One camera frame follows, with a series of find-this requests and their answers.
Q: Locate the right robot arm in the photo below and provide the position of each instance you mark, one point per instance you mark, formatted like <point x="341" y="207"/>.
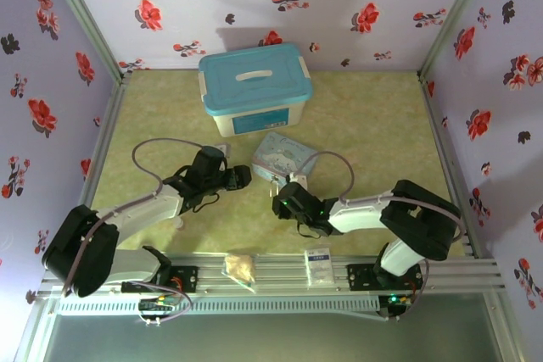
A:
<point x="399" y="218"/>

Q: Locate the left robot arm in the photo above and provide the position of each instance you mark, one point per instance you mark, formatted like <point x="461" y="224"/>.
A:
<point x="127" y="218"/>

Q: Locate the cartoon print lock box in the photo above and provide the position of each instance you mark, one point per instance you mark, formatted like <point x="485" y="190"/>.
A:
<point x="284" y="156"/>

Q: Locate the white sachet with blue label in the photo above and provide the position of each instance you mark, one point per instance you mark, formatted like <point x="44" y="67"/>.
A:
<point x="319" y="265"/>

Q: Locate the plastic bag with beige contents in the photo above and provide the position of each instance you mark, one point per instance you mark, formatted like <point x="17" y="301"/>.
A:
<point x="240" y="269"/>

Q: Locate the blue lidded storage box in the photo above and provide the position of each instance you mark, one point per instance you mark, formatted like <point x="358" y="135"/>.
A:
<point x="254" y="82"/>

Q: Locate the aluminium mounting rail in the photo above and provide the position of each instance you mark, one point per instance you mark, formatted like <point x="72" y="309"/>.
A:
<point x="280" y="271"/>

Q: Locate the aluminium side rail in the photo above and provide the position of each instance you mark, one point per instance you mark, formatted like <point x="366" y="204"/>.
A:
<point x="447" y="158"/>
<point x="104" y="141"/>

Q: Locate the aluminium frame post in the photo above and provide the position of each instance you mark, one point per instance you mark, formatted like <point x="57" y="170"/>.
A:
<point x="82" y="14"/>
<point x="456" y="14"/>

